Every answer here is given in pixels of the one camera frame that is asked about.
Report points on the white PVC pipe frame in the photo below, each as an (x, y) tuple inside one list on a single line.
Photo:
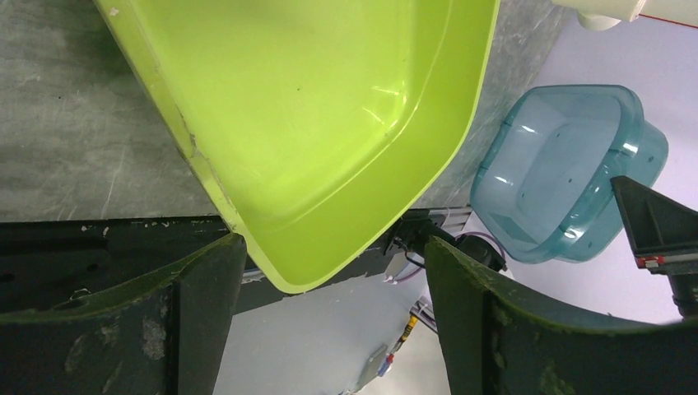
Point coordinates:
[(599, 15)]

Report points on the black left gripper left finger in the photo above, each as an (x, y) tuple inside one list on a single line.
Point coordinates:
[(163, 332)]

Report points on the teal translucent plastic tub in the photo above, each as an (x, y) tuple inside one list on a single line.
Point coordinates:
[(543, 189)]

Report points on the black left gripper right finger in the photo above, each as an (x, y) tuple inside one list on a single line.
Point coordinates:
[(498, 336)]

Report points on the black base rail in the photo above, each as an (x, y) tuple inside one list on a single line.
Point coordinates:
[(45, 263)]

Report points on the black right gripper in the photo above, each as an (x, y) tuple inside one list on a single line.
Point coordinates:
[(662, 234)]

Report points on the lime green plastic tub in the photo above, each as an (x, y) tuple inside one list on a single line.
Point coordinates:
[(312, 125)]

